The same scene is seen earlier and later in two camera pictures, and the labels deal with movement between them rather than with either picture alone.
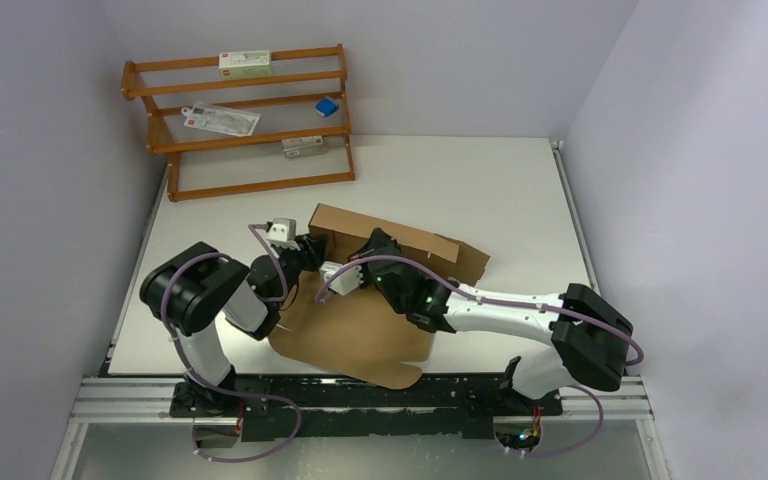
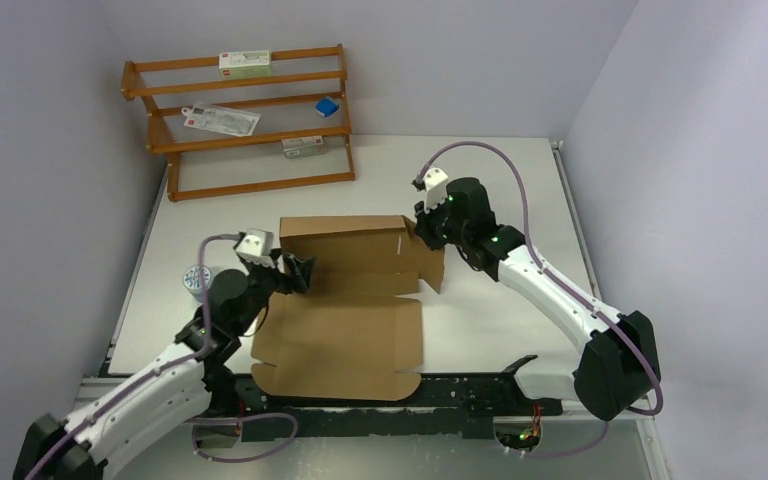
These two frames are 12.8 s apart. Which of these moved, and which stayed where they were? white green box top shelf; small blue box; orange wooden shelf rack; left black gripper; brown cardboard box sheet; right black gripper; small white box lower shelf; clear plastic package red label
Moved: brown cardboard box sheet; left black gripper; right black gripper
Stayed: white green box top shelf; clear plastic package red label; small white box lower shelf; small blue box; orange wooden shelf rack
